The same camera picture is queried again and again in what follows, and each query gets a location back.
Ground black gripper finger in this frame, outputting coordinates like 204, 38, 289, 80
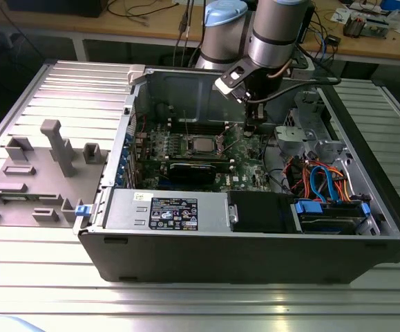
243, 102, 268, 133

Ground metal socket cover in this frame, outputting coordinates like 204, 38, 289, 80
215, 121, 242, 155

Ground silver CPU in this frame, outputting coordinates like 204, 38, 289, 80
191, 137, 218, 154

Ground black RAM slot row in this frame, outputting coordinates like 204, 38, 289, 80
170, 119, 229, 135

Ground CPU socket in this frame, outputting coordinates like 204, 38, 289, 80
183, 133, 227, 157

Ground blue expansion slot clips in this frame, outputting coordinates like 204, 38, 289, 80
115, 133, 133, 190

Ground silver metal drive cage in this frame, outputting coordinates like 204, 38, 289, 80
274, 89, 358, 181

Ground green motherboard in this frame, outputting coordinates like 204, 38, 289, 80
132, 120, 273, 194

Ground black graphics card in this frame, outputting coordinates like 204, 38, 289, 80
167, 161, 218, 186

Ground white papers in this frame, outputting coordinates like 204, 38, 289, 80
330, 7, 352, 24

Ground hard disk in blue carrier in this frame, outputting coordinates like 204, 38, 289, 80
291, 198, 372, 236

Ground black heat sink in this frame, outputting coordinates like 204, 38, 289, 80
343, 15, 365, 39

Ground grey case latch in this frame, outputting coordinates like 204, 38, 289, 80
126, 64, 147, 86

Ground green circuit device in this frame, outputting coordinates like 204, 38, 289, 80
363, 15, 391, 39

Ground black power supply label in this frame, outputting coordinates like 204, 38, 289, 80
150, 196, 199, 231

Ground black PC case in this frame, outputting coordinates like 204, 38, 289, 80
73, 64, 400, 285

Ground wooden desk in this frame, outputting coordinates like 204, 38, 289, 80
0, 0, 400, 66

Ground silver power supply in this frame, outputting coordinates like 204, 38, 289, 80
104, 188, 230, 233

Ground blue case latch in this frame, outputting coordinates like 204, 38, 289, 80
75, 204, 93, 219

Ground black monitor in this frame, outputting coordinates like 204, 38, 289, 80
5, 0, 104, 19

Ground grey parts rack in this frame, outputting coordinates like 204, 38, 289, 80
0, 119, 113, 229

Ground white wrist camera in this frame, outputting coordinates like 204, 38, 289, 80
214, 64, 252, 104

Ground black wire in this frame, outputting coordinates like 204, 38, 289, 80
262, 133, 296, 194

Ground blue cable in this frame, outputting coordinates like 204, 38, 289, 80
318, 33, 329, 65

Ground red orange wire bundle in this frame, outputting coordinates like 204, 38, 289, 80
283, 157, 313, 194

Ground blue wire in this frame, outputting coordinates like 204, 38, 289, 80
309, 165, 335, 203

